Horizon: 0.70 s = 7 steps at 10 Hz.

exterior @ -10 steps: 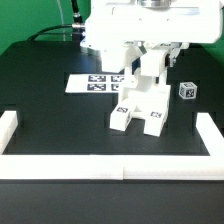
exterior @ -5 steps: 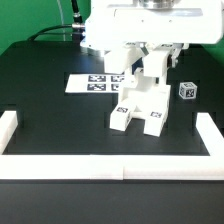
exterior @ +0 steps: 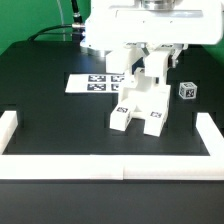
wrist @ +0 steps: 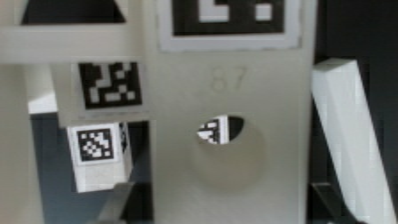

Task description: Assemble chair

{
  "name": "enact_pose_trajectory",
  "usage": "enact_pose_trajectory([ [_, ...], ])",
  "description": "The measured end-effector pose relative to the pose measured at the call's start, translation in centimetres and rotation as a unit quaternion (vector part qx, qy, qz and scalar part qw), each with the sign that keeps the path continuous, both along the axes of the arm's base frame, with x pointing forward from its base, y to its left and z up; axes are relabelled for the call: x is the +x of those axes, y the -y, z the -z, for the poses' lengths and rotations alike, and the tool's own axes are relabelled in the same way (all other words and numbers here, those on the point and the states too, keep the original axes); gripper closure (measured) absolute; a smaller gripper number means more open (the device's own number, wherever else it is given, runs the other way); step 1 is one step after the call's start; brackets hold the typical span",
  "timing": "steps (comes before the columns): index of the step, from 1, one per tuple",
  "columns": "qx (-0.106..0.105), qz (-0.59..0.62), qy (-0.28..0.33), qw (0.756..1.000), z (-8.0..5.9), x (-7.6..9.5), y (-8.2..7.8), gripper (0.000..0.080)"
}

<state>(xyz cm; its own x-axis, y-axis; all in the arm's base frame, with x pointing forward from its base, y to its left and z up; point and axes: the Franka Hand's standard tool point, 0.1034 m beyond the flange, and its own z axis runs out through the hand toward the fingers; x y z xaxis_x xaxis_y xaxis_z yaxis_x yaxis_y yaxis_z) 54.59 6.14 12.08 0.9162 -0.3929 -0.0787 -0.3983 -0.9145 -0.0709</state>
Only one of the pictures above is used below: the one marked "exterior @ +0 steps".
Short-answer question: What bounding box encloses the white obstacle wall bar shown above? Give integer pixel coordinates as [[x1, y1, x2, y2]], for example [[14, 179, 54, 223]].
[[0, 155, 224, 180]]

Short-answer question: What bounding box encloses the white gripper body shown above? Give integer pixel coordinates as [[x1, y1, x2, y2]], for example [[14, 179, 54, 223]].
[[85, 0, 224, 50]]

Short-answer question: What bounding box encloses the black cable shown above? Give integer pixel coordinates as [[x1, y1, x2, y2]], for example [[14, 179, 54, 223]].
[[27, 0, 88, 42]]

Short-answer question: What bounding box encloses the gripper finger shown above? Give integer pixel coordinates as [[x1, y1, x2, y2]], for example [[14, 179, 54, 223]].
[[169, 44, 188, 68]]

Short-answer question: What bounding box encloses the white right side wall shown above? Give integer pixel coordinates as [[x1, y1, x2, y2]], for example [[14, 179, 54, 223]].
[[196, 113, 224, 157]]

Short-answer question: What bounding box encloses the white marker sheet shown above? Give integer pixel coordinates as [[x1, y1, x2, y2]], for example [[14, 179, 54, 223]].
[[65, 74, 124, 93]]

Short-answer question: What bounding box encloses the white marker cube right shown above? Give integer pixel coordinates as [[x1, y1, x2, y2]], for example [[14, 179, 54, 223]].
[[179, 82, 197, 99]]

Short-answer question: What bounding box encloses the white left side wall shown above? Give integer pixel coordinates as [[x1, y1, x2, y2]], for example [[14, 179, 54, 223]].
[[0, 111, 18, 155]]

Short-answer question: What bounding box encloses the white wall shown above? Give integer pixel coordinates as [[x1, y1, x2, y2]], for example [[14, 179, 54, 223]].
[[196, 113, 224, 157], [0, 111, 18, 155]]

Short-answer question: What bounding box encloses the white chair back frame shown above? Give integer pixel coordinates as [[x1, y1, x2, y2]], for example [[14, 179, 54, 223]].
[[106, 45, 175, 84]]

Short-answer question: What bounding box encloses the white chair seat piece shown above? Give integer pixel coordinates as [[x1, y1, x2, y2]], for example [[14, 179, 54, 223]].
[[118, 67, 171, 118]]

